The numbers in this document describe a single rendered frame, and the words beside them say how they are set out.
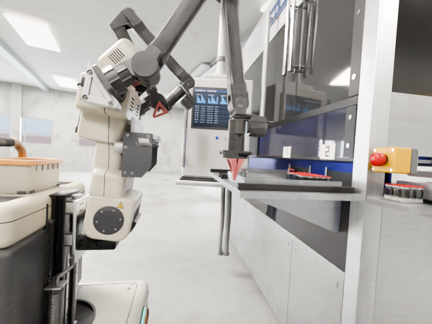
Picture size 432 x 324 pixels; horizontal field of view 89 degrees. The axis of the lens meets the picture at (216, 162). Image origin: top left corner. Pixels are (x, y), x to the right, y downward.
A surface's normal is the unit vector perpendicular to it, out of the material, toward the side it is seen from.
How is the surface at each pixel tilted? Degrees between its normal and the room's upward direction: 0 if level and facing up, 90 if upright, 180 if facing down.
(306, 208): 90
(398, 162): 90
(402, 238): 90
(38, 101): 90
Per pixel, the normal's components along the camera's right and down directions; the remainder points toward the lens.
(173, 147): 0.44, 0.05
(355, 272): -0.99, -0.05
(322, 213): 0.16, 0.04
